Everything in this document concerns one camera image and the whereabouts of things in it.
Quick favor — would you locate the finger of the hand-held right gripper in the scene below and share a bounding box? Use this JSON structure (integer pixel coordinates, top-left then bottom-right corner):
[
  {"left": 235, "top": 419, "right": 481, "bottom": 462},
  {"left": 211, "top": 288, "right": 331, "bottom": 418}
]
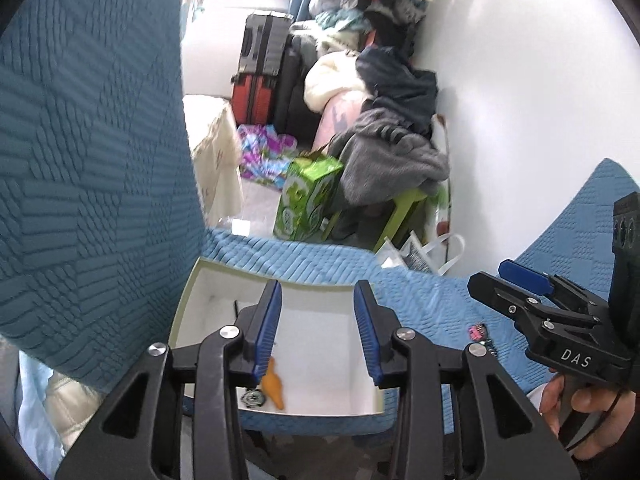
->
[
  {"left": 467, "top": 272, "right": 551, "bottom": 333},
  {"left": 499, "top": 259, "right": 608, "bottom": 311}
]

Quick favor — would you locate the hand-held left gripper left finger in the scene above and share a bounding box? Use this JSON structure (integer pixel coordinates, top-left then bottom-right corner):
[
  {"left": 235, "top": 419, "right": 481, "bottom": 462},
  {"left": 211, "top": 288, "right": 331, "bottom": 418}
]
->
[{"left": 55, "top": 279, "right": 283, "bottom": 480}]

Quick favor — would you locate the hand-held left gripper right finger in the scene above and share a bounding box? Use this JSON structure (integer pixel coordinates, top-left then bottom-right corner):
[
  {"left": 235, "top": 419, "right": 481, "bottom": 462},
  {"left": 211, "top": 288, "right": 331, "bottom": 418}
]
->
[{"left": 352, "top": 280, "right": 581, "bottom": 480}]

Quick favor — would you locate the white box with green rim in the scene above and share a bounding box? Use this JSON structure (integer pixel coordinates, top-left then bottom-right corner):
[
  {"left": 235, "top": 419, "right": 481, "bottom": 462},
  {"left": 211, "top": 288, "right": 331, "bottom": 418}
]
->
[{"left": 167, "top": 257, "right": 386, "bottom": 418}]

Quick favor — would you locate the orange hair clip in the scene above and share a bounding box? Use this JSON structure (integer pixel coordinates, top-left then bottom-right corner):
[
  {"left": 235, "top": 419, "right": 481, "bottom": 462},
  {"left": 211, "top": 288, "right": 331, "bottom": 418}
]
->
[{"left": 262, "top": 357, "right": 287, "bottom": 409}]

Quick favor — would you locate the person's right hand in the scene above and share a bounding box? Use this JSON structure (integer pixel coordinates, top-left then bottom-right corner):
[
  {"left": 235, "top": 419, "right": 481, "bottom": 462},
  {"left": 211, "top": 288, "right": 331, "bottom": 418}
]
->
[{"left": 540, "top": 377, "right": 640, "bottom": 461}]

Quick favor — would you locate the rolled mat with fruit print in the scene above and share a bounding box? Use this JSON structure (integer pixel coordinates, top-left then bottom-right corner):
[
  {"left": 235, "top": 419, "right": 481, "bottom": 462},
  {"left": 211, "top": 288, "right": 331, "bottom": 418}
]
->
[{"left": 430, "top": 114, "right": 453, "bottom": 241}]

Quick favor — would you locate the green plastic stool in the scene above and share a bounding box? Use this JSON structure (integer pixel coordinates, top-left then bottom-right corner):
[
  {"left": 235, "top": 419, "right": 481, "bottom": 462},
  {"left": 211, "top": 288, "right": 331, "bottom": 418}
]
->
[{"left": 324, "top": 187, "right": 432, "bottom": 255}]

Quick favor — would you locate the green printed carton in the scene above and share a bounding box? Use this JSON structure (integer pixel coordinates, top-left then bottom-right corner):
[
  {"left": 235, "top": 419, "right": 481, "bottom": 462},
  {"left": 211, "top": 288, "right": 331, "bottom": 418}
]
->
[{"left": 272, "top": 152, "right": 346, "bottom": 243}]

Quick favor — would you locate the grey fleece garment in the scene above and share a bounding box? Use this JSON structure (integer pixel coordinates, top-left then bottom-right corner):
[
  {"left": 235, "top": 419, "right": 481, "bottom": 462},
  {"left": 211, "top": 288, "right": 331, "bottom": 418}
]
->
[{"left": 334, "top": 109, "right": 451, "bottom": 207}]

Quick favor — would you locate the colourful crumpled wrapper bag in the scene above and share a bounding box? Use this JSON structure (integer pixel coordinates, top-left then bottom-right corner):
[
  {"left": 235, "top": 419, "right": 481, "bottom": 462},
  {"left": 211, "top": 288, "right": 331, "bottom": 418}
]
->
[{"left": 237, "top": 124, "right": 301, "bottom": 192}]

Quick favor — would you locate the cream cloth covered furniture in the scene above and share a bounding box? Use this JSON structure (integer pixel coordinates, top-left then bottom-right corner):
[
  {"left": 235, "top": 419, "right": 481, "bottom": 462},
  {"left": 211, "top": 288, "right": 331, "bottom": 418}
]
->
[{"left": 182, "top": 94, "right": 244, "bottom": 227}]

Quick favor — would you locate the cream padded cloth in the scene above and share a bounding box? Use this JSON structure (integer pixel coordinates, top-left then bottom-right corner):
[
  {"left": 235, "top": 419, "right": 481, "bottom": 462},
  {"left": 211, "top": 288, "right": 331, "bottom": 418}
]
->
[{"left": 15, "top": 350, "right": 103, "bottom": 476}]

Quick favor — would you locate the pink cloth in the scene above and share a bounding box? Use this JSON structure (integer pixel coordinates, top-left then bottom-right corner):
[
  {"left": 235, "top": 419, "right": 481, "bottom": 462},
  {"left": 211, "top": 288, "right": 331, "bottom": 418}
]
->
[{"left": 314, "top": 89, "right": 373, "bottom": 152}]

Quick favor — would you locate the dark navy garment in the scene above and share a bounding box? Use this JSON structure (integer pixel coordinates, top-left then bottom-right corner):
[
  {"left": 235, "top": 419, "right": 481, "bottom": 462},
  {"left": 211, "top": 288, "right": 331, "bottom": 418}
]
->
[{"left": 354, "top": 46, "right": 439, "bottom": 132}]

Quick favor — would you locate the red suitcase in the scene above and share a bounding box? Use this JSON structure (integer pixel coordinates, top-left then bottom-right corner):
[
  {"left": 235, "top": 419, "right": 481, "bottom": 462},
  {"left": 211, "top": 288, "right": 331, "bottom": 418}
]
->
[{"left": 231, "top": 72, "right": 280, "bottom": 128}]

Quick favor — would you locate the blue quilted sofa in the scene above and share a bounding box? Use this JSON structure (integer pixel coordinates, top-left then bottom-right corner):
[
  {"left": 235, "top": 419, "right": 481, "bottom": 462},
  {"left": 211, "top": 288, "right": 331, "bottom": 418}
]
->
[{"left": 0, "top": 0, "right": 640, "bottom": 436}]

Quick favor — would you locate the black suitcase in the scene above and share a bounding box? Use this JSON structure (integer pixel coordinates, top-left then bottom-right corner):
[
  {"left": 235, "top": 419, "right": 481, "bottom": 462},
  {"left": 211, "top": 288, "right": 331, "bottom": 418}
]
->
[{"left": 274, "top": 34, "right": 322, "bottom": 137}]

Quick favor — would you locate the cream fluffy blanket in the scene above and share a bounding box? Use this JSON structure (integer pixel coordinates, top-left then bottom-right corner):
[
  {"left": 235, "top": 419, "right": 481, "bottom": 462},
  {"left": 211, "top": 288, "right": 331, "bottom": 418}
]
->
[{"left": 304, "top": 52, "right": 372, "bottom": 112}]

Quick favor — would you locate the dark grey suitcase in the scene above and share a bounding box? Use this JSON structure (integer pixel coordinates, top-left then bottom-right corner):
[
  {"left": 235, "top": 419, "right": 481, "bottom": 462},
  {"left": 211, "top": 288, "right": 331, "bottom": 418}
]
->
[{"left": 239, "top": 10, "right": 295, "bottom": 80}]

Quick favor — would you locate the white bag with straps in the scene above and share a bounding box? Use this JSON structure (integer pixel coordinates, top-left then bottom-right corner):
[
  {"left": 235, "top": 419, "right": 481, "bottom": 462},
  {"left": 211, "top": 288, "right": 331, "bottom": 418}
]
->
[{"left": 374, "top": 231, "right": 467, "bottom": 277}]

